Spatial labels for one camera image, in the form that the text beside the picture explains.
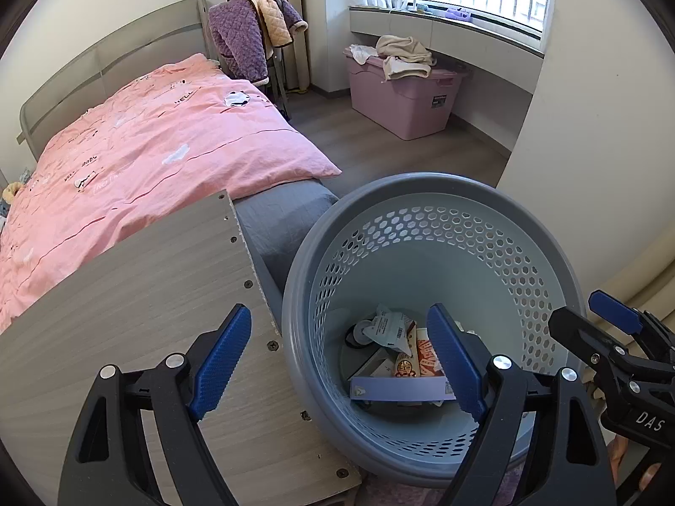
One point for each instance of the bed with pink duvet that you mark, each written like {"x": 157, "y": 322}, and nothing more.
{"x": 158, "y": 158}

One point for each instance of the grey bed sheet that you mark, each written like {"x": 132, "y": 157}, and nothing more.
{"x": 285, "y": 221}

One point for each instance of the grey bed headboard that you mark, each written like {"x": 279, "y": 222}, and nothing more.
{"x": 105, "y": 52}

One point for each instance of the white cloth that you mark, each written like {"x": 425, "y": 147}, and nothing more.
{"x": 364, "y": 54}

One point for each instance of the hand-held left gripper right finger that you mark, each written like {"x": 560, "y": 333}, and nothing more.
{"x": 453, "y": 363}

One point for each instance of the small purple toy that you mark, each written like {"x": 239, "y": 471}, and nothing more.
{"x": 457, "y": 13}

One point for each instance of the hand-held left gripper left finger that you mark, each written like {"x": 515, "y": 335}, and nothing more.
{"x": 221, "y": 363}

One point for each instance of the red white paper cup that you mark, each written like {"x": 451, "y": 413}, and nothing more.
{"x": 427, "y": 353}

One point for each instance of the purple quilted jacket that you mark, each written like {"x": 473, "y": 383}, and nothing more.
{"x": 237, "y": 37}

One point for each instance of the wet wipes packet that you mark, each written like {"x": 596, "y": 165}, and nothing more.
{"x": 387, "y": 329}

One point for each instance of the person's right hand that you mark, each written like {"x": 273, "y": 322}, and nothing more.
{"x": 640, "y": 477}

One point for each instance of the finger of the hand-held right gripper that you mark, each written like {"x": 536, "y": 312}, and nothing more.
{"x": 611, "y": 311}
{"x": 585, "y": 340}

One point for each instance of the black hair band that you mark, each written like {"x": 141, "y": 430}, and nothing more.
{"x": 346, "y": 338}

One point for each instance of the purple toothpaste box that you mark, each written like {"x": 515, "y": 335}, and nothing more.
{"x": 395, "y": 389}

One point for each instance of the beige clothes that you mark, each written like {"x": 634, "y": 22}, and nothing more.
{"x": 403, "y": 55}

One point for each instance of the grey perforated plastic basket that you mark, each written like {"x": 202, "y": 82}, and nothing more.
{"x": 474, "y": 253}

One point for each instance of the pink storage box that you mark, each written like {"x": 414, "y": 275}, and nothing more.
{"x": 401, "y": 100}

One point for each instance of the beige curtain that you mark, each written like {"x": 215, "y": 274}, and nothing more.
{"x": 287, "y": 10}

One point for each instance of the grey window ledge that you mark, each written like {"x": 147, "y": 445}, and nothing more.
{"x": 474, "y": 47}

